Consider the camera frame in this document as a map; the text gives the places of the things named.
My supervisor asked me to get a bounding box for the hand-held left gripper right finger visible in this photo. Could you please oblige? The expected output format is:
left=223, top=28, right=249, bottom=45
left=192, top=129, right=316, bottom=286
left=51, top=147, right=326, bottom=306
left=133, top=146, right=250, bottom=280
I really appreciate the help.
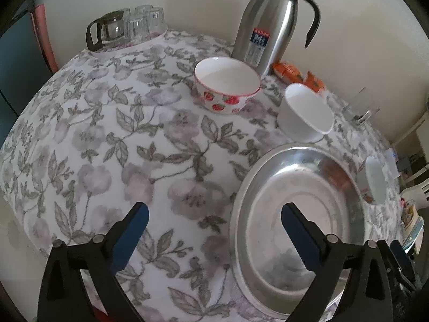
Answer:
left=281, top=203, right=404, bottom=322

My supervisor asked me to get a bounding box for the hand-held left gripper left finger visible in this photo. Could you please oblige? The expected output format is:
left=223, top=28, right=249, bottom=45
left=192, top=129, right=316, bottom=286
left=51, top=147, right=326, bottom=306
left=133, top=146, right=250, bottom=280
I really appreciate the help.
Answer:
left=38, top=202, right=150, bottom=322

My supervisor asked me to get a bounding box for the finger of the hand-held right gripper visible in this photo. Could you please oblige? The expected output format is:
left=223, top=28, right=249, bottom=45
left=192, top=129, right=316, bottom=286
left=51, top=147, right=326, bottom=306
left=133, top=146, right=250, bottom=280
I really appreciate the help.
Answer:
left=380, top=240, right=418, bottom=296

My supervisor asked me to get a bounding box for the round metal plate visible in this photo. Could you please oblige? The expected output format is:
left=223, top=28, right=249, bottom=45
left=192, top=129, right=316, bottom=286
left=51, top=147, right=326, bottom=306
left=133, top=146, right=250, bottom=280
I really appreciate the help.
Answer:
left=230, top=143, right=367, bottom=311

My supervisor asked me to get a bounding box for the strawberry print bowl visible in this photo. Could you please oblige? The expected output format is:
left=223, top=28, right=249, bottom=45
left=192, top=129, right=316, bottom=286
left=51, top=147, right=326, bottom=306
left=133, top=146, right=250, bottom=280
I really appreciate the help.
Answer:
left=194, top=57, right=262, bottom=115

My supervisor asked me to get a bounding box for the grey framed flat panel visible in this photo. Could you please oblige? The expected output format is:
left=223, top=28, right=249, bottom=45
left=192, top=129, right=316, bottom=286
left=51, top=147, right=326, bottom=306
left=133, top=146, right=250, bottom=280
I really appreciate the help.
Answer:
left=404, top=216, right=424, bottom=252

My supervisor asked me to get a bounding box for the white plastic basket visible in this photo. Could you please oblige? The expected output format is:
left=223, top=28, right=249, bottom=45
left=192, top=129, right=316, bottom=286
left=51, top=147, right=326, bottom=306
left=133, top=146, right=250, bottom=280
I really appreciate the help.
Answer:
left=402, top=178, right=429, bottom=208

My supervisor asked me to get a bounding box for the small white bowl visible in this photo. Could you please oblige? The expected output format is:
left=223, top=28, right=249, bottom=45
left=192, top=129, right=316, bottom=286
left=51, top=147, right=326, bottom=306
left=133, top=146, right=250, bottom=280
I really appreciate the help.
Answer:
left=356, top=155, right=387, bottom=206

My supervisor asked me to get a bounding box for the white translucent box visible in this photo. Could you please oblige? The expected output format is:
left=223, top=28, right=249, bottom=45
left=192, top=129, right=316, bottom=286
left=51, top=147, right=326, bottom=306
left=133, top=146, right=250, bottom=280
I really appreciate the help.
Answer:
left=384, top=148, right=399, bottom=178

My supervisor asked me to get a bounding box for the white shelf unit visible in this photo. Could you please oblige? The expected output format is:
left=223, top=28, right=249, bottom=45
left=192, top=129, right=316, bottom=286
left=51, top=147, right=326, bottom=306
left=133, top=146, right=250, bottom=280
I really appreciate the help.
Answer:
left=397, top=107, right=429, bottom=188

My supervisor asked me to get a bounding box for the clear glass cup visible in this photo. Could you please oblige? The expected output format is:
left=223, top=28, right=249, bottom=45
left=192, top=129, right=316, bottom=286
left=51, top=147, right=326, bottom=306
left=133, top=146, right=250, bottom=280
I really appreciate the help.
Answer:
left=342, top=87, right=381, bottom=125

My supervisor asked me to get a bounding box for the orange snack packet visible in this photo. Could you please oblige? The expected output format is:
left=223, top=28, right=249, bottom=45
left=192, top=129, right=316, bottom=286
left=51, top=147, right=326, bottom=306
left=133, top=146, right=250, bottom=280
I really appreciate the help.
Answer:
left=271, top=62, right=304, bottom=84
left=303, top=72, right=326, bottom=92

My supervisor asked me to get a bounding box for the blue board pink edge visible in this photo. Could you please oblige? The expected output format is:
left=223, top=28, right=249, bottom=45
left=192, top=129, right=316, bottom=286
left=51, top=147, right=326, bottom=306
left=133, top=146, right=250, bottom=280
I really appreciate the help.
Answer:
left=0, top=5, right=57, bottom=138

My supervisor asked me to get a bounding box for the stainless steel thermos jug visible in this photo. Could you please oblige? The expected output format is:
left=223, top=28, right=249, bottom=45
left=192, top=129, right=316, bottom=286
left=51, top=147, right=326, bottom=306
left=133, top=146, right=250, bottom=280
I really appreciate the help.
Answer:
left=231, top=0, right=320, bottom=76

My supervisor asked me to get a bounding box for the glass coffee pot black handle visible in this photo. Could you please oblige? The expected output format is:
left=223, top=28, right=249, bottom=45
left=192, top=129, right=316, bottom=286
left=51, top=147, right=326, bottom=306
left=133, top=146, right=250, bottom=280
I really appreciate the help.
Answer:
left=86, top=10, right=131, bottom=52

